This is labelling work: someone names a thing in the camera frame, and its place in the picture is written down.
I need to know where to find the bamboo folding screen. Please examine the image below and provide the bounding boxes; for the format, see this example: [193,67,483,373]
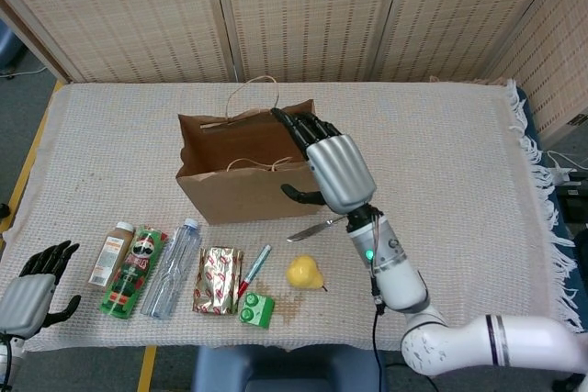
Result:
[0,0,588,140]

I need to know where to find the white power cable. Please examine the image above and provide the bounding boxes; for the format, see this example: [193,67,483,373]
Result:
[545,150,582,170]

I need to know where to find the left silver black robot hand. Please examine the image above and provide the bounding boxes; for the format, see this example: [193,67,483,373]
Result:
[0,240,82,336]

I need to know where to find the brown juice bottle white cap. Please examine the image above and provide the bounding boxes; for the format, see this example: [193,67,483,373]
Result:
[87,221,135,291]

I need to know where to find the marker pen with red cap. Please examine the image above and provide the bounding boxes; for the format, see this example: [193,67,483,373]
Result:
[238,243,273,297]

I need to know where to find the green Pringles can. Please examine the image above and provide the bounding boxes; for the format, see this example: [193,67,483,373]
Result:
[99,224,169,319]

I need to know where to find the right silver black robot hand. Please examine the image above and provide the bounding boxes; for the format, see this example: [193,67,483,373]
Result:
[270,106,378,218]

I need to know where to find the green building block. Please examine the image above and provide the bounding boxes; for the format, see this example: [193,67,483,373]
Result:
[238,291,276,330]

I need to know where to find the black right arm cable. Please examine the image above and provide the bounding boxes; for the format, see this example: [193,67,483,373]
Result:
[368,267,391,392]

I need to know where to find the gold foil snack package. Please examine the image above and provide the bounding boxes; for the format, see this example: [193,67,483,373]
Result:
[192,246,245,318]

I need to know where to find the clear plastic water bottle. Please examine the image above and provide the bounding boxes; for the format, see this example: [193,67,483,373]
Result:
[140,218,203,320]

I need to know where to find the brown paper bag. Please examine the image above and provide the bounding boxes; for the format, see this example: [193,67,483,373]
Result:
[175,77,325,227]

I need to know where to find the steel table knife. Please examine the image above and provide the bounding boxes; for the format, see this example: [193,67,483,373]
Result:
[287,215,350,243]

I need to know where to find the black box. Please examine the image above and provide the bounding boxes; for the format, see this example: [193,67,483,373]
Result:
[557,185,588,228]

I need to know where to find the white woven tablecloth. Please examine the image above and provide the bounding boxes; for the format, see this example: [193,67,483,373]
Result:
[0,79,585,365]

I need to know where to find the yellow plastic pear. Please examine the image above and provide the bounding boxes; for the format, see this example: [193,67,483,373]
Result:
[286,254,329,293]

